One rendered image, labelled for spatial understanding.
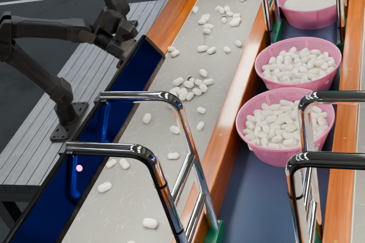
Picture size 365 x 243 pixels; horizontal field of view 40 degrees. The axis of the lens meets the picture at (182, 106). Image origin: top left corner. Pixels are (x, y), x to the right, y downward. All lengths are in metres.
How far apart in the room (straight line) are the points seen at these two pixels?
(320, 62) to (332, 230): 0.67
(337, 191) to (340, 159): 0.44
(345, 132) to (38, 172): 0.94
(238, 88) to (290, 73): 0.18
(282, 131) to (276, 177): 0.13
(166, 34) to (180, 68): 0.22
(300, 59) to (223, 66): 0.25
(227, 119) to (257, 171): 0.17
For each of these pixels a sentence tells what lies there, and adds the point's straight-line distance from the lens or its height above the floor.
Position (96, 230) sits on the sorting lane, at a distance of 1.29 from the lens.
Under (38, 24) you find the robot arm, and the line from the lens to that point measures 1.60.
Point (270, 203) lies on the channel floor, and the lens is 1.30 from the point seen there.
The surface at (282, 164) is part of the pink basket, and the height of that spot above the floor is 0.69.
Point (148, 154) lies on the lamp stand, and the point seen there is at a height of 1.11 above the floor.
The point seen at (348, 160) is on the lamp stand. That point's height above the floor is 1.12.
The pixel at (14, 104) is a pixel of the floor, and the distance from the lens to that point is 3.43.
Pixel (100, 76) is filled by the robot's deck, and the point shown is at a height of 0.67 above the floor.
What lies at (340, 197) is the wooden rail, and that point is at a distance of 1.18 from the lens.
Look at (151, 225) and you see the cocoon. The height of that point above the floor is 0.76.
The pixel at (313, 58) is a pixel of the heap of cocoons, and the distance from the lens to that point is 1.65.
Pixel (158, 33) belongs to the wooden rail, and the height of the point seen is 0.76.
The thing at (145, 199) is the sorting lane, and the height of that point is 0.74.
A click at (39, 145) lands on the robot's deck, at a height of 0.67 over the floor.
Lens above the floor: 1.65
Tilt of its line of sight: 36 degrees down
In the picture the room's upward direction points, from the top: 16 degrees counter-clockwise
